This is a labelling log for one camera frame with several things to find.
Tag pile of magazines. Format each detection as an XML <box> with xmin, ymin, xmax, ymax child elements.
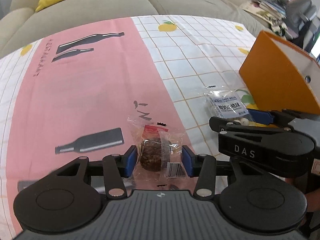
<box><xmin>240</xmin><ymin>0</ymin><xmax>318</xmax><ymax>41</ymax></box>

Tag clear packet brown cake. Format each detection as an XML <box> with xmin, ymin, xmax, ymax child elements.
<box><xmin>127</xmin><ymin>117</ymin><xmax>187</xmax><ymax>190</ymax></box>

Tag orange white storage box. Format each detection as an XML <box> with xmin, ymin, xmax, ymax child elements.
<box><xmin>239</xmin><ymin>31</ymin><xmax>319</xmax><ymax>115</ymax></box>

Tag pink white patterned tablecloth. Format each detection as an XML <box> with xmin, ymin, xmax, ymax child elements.
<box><xmin>1</xmin><ymin>15</ymin><xmax>256</xmax><ymax>239</ymax></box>

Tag clear bag white balls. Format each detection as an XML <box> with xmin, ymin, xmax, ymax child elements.
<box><xmin>203</xmin><ymin>86</ymin><xmax>253</xmax><ymax>126</ymax></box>

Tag grey fabric sofa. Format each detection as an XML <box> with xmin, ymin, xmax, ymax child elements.
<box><xmin>1</xmin><ymin>0</ymin><xmax>267</xmax><ymax>57</ymax></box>

